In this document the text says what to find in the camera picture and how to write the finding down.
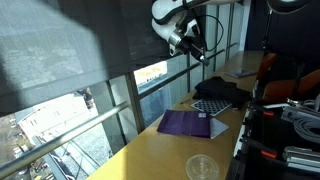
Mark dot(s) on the orange chair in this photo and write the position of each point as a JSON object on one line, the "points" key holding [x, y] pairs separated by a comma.
{"points": [[265, 64], [278, 91]]}

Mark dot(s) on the checkerboard marker sheet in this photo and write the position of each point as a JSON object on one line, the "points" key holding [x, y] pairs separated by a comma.
{"points": [[213, 107]]}

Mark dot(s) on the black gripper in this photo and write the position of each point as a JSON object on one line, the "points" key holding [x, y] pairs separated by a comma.
{"points": [[182, 42]]}

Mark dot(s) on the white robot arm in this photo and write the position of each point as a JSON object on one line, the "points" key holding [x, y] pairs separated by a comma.
{"points": [[167, 17]]}

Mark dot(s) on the blue booklet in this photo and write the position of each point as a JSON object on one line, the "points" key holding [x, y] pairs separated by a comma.
{"points": [[239, 73]]}

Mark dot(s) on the black cloth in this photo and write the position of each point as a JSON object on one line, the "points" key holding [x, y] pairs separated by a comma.
{"points": [[216, 88]]}

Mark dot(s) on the orange chair near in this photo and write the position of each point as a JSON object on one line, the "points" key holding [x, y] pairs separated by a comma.
{"points": [[278, 91]]}

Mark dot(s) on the black equipment cart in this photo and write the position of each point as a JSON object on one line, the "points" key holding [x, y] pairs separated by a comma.
{"points": [[267, 129]]}

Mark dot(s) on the clear plastic cup lid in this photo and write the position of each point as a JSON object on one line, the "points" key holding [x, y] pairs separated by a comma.
{"points": [[202, 167]]}

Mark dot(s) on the metal window handrail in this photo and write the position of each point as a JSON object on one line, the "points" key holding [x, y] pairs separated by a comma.
{"points": [[150, 156]]}

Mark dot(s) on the silver metal rails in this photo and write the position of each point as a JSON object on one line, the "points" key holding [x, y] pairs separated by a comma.
{"points": [[301, 158]]}

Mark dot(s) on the white paper sheet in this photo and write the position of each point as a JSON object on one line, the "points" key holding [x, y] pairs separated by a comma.
{"points": [[217, 127]]}

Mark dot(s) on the dark roller window blind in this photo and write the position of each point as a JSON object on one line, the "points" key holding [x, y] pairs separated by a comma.
{"points": [[49, 48]]}

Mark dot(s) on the orange chair far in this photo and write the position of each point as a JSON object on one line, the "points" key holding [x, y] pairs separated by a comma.
{"points": [[265, 64]]}

